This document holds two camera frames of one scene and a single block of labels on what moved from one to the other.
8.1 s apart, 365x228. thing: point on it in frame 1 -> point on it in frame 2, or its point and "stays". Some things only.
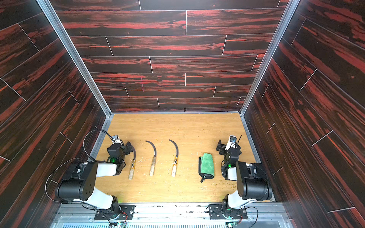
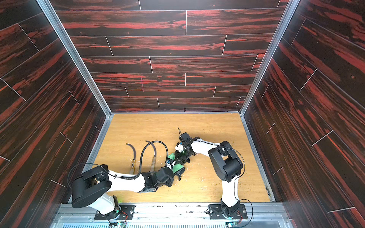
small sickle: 133,166 stays
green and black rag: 206,168 -> 177,169
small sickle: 153,165 stays
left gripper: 127,151 -> 171,180
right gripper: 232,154 -> 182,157
